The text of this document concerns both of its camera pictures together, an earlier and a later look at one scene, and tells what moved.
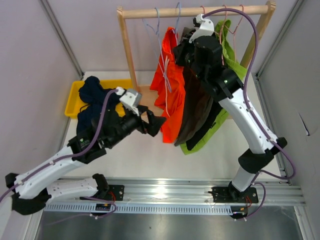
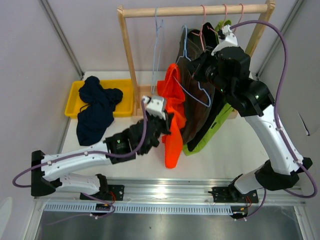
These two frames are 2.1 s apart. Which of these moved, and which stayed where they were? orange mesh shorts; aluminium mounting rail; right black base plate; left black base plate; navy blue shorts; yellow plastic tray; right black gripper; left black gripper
Moved: left black gripper; orange mesh shorts; right black gripper
Stayed: yellow plastic tray; left black base plate; navy blue shorts; right black base plate; aluminium mounting rail
